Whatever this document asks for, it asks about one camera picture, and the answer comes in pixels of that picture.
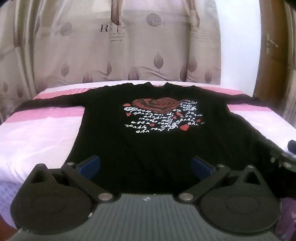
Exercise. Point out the black rose print shirt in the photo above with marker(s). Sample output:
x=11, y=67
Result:
x=148, y=143

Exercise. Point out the beige leaf print curtain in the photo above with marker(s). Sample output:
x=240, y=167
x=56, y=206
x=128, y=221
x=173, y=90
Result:
x=92, y=46

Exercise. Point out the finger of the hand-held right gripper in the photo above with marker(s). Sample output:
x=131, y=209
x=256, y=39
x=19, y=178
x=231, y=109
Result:
x=291, y=146

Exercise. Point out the brown wooden door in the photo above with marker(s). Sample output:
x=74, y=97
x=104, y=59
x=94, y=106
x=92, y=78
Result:
x=274, y=74

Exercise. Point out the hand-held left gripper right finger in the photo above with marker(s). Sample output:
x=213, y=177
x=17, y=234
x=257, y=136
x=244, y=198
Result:
x=200, y=167

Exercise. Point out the pink checked bed sheet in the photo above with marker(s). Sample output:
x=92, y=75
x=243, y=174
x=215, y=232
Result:
x=46, y=129

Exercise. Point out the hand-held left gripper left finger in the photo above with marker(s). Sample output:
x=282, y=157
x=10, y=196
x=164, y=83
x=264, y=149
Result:
x=91, y=167

